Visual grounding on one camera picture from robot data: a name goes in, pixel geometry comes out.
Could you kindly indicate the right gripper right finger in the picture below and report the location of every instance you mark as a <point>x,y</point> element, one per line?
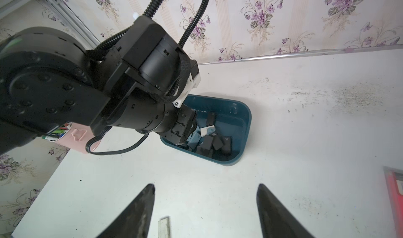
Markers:
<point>275,220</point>

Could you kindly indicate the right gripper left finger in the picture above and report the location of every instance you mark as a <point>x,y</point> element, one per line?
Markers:
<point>134,221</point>

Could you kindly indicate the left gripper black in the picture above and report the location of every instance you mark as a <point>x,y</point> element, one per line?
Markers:
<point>183,125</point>

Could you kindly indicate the grey-blue eraser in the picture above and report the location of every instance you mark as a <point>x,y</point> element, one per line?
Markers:
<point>193,140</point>

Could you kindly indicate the white eraser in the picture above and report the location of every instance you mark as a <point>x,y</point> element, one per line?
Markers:
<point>207,130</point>
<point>164,228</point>

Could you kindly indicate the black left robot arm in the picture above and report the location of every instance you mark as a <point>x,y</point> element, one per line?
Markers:
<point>138,79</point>

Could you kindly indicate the teal plastic storage box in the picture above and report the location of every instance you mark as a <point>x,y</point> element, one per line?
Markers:
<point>233,119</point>

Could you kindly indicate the pink pen cup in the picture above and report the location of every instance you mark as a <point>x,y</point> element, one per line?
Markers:
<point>72,136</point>

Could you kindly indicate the coloured highlighter pack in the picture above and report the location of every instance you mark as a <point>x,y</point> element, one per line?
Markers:
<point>394,181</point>

